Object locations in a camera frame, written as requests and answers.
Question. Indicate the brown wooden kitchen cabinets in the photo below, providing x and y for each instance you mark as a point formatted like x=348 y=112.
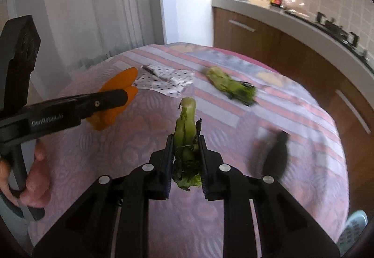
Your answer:
x=333 y=91

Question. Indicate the light blue trash basket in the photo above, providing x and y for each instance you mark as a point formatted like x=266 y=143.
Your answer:
x=354 y=226

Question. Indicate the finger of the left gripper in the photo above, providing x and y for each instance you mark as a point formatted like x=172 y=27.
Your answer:
x=70 y=107

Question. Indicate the left hand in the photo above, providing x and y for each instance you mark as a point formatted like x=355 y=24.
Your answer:
x=37 y=192

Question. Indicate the black gas stove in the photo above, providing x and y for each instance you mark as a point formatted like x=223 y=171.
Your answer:
x=349 y=40

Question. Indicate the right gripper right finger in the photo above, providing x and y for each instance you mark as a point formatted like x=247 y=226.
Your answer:
x=214 y=182

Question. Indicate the green bok choy piece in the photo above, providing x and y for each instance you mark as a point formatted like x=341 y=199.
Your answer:
x=186 y=164

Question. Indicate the orange peel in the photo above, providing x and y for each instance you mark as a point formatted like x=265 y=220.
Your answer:
x=118 y=93

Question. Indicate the black car key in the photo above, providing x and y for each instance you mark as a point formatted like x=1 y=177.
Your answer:
x=270 y=156

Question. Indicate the white kitchen countertop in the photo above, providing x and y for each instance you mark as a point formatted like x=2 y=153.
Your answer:
x=340 y=57

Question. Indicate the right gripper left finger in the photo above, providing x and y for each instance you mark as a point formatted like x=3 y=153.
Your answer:
x=160 y=177

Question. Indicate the pink patterned tablecloth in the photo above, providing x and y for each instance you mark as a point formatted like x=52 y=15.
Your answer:
x=99 y=194

